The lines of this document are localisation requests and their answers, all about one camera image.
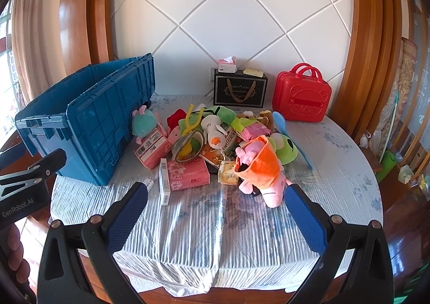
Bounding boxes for green orange medicine box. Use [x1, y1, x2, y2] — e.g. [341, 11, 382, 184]
[198, 129, 243, 167]

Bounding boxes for pink tissue pack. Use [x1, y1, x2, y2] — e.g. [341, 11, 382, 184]
[218, 55, 238, 73]

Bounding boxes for red plush toy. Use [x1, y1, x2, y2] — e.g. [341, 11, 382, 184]
[167, 109, 187, 130]

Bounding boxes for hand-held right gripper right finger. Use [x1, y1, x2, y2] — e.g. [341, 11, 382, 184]
[284, 184, 392, 304]

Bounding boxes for brown teddy bear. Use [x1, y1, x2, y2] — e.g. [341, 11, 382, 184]
[237, 111, 275, 130]

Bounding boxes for wooden wall pillar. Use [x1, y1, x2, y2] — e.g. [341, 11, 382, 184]
[60, 0, 117, 70]
[336, 0, 404, 137]

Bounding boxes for beige curtain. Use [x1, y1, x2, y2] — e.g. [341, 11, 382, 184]
[10, 0, 68, 106]

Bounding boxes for green plush toy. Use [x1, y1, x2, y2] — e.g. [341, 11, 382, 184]
[178, 106, 237, 134]

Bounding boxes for black gift box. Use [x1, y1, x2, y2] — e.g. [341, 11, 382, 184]
[213, 70, 268, 108]

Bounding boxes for pink floral tissue box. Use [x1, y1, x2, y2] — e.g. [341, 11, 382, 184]
[167, 158, 211, 191]

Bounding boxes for pink box with white label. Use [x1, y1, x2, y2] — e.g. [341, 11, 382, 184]
[134, 127, 174, 169]

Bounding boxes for yellow snack packet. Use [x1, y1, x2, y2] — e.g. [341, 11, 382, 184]
[218, 160, 240, 185]

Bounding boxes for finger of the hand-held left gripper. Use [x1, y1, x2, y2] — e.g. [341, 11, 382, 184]
[20, 148, 67, 180]

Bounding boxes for blue plastic crate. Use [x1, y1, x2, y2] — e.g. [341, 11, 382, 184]
[15, 53, 156, 186]

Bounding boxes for green frog plush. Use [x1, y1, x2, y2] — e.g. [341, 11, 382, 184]
[269, 133, 299, 165]

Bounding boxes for person's left hand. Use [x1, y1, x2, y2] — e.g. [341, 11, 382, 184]
[0, 225, 31, 289]

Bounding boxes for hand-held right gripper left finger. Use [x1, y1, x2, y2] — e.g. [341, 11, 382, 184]
[38, 182, 149, 304]

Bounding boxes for pink plush in orange carrot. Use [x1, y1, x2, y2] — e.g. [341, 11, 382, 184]
[235, 135, 293, 208]

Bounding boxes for teal plush toy pink ears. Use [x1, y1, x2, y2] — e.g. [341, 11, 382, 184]
[132, 105, 162, 138]

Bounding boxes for white plush toy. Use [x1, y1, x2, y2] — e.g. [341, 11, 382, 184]
[202, 115, 230, 149]

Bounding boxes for red plastic carry case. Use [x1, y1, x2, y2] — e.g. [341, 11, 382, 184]
[272, 63, 332, 122]

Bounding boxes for narrow white box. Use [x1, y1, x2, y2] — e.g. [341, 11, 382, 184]
[159, 158, 171, 206]

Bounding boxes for pink wipes packet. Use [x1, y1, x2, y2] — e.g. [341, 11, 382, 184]
[242, 123, 271, 142]

